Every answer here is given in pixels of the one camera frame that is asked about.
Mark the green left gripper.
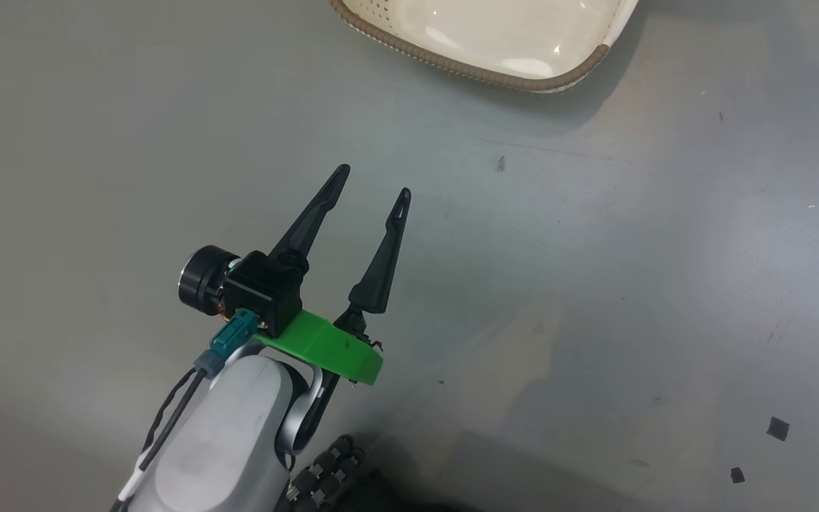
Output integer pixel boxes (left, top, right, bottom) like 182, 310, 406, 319
178, 164, 412, 388

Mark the cream perforated laundry basket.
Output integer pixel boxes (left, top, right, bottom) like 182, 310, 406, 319
330, 0, 640, 94

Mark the left camera cable teal plug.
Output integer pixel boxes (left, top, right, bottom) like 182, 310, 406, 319
109, 308, 262, 512

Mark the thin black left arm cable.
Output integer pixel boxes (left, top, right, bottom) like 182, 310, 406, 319
141, 368, 198, 456

